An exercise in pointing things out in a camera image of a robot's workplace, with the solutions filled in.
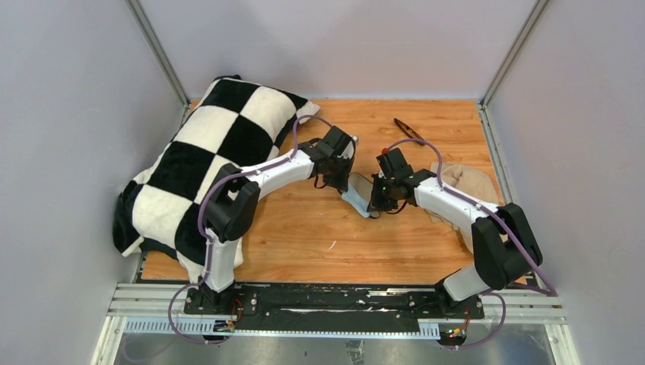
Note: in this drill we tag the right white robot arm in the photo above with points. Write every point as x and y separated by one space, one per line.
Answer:
503 245

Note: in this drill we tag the black glasses case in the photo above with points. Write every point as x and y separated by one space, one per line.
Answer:
362 185

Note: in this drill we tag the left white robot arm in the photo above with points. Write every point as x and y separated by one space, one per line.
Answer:
228 209

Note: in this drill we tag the aluminium frame post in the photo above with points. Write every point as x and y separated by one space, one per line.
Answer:
147 29
514 51

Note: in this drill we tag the black white checkered pillow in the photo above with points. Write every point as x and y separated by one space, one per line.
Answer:
236 121

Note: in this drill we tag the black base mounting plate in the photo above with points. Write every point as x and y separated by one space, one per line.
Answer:
349 308

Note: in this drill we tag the light blue cleaning cloth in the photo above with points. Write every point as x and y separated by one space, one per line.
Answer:
359 203

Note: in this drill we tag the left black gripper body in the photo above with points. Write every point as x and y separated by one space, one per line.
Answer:
337 175

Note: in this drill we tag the dark sunglasses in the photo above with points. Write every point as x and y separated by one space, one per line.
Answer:
409 132

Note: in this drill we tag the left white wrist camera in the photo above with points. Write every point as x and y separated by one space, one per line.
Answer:
350 150

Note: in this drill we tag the right aluminium frame post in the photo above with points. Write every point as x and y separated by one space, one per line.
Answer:
514 51

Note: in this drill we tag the left aluminium frame post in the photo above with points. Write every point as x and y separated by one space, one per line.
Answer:
147 29

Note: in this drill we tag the beige crumpled cloth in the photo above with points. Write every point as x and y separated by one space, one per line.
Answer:
470 181

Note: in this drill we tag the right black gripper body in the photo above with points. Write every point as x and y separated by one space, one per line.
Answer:
384 196

